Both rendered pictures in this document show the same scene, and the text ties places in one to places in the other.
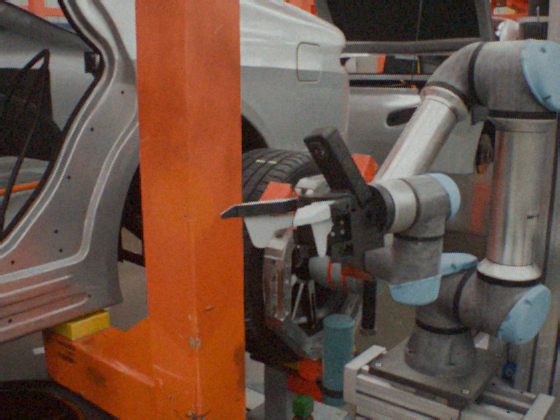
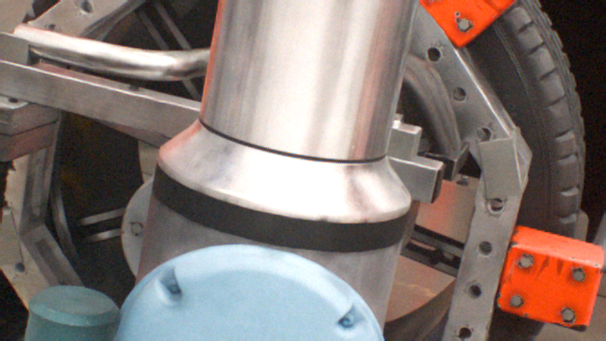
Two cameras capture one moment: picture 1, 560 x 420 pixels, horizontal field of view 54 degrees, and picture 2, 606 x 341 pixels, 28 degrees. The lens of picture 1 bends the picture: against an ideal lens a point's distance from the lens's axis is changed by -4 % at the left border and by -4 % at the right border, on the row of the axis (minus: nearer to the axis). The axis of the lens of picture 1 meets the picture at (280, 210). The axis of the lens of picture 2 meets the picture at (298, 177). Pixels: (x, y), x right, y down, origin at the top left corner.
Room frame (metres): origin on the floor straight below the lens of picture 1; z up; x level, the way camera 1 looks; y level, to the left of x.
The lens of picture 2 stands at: (1.20, -1.25, 1.19)
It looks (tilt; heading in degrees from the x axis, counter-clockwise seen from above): 14 degrees down; 65
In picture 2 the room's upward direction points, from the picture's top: 11 degrees clockwise
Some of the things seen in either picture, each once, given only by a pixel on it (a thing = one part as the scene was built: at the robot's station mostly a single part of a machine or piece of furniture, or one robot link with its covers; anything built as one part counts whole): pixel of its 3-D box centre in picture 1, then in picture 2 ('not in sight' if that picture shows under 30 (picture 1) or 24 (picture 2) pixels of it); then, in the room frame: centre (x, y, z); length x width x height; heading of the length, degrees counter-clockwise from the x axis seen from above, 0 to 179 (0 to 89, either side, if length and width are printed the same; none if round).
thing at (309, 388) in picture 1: (316, 368); not in sight; (1.69, -0.12, 0.48); 0.16 x 0.12 x 0.17; 52
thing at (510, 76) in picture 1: (514, 195); not in sight; (0.98, -0.42, 1.19); 0.15 x 0.12 x 0.55; 37
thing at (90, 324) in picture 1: (79, 320); not in sight; (1.56, 0.60, 0.71); 0.14 x 0.14 x 0.05; 52
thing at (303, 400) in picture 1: (303, 405); not in sight; (1.21, -0.05, 0.64); 0.04 x 0.04 x 0.04; 52
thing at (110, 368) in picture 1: (114, 340); not in sight; (1.45, 0.46, 0.69); 0.52 x 0.17 x 0.35; 52
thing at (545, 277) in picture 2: not in sight; (549, 277); (1.92, -0.33, 0.85); 0.09 x 0.08 x 0.07; 142
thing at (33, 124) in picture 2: (360, 266); (10, 119); (1.41, -0.20, 0.93); 0.09 x 0.05 x 0.05; 52
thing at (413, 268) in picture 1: (407, 263); not in sight; (0.84, -0.19, 1.12); 0.11 x 0.08 x 0.11; 37
